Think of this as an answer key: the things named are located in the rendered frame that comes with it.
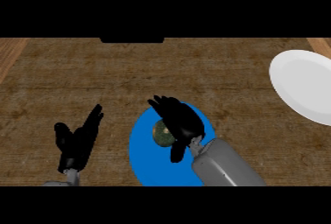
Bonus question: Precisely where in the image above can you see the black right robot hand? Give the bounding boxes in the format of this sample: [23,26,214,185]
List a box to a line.
[146,94,206,164]

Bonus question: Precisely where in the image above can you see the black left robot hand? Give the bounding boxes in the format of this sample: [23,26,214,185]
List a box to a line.
[53,103,105,174]

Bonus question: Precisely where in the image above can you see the green squash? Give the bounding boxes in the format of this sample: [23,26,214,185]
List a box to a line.
[150,119,177,148]

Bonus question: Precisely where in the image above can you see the blue plate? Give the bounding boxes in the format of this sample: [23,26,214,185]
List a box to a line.
[128,101,217,187]

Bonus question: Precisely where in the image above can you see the white plate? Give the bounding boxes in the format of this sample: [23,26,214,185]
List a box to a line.
[267,49,331,127]

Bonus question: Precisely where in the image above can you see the black appliance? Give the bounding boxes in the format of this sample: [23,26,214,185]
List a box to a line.
[99,37,165,44]

